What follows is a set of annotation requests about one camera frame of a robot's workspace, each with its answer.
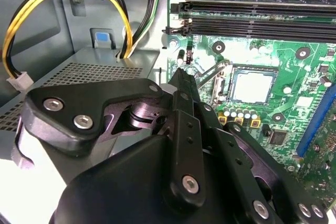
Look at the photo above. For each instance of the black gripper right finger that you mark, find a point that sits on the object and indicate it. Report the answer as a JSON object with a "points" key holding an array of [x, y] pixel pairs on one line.
{"points": [[223, 137]]}

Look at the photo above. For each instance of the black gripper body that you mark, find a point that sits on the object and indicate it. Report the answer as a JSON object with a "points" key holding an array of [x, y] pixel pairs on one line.
{"points": [[118, 187]]}

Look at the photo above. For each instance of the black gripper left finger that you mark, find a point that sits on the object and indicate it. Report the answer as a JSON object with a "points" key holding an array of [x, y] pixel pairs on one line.
{"points": [[78, 98]]}

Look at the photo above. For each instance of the CPU with silver top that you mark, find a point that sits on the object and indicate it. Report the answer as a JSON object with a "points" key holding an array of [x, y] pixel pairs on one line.
{"points": [[253, 87]]}

